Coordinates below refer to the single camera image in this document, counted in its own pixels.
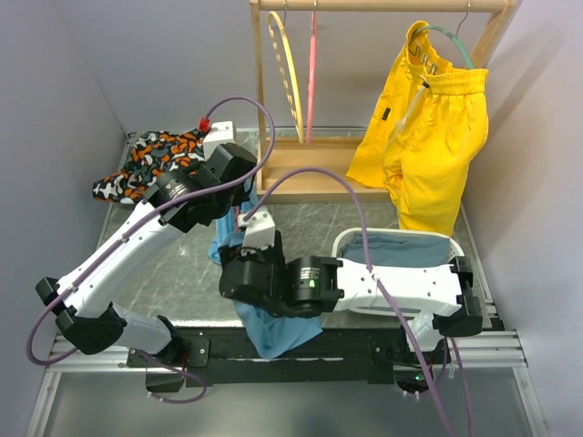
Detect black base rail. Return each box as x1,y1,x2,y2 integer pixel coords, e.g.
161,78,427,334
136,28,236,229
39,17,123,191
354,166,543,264
146,328,428,393

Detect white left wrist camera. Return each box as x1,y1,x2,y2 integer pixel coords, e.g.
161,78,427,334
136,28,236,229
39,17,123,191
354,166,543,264
202,121,237,160

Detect yellow hanger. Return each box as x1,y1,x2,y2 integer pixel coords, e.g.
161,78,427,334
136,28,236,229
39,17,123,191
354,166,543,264
267,11,305,143

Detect white perforated laundry basket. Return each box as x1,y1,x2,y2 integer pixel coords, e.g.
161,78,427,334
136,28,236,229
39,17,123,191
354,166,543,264
331,227,465,320

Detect wooden clothes rack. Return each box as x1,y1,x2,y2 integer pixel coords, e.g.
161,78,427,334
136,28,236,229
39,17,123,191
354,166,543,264
250,1,519,203

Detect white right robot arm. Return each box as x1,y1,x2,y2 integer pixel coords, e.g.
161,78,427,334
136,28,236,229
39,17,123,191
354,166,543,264
217,232,483,363

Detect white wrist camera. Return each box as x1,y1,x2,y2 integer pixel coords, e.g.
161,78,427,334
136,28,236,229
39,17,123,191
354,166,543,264
202,121,237,160
237,207,275,256

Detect yellow shorts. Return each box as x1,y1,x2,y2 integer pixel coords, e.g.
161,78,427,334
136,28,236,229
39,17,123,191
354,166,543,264
346,21,489,235

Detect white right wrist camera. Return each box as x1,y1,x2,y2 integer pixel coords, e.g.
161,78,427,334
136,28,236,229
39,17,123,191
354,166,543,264
237,207,275,256

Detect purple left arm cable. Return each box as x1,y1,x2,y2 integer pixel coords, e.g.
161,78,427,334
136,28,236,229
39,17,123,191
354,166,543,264
25,95,276,405

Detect light blue shorts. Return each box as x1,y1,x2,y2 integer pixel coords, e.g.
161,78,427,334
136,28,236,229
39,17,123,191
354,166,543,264
208,208,323,359

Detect grey-blue cloth in basket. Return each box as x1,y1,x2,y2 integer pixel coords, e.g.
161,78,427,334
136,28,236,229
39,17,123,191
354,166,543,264
368,231,458,268

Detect pink hanger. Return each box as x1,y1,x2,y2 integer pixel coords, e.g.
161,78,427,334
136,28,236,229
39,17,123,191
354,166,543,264
306,11,317,144
232,206,240,233

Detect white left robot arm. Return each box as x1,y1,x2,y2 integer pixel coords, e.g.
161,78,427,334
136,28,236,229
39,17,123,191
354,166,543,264
36,143,257,366

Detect green hanger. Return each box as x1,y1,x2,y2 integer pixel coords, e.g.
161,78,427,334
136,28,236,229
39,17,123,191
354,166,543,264
411,25,475,69

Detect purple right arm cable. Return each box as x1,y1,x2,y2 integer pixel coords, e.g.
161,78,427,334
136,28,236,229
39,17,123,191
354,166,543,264
243,167,477,437

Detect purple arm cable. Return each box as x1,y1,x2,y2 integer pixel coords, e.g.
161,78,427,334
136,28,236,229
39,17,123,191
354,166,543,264
243,167,477,437
25,95,276,405

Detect orange black patterned shorts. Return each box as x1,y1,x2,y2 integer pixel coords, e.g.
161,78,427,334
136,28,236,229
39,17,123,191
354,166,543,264
92,131,204,205

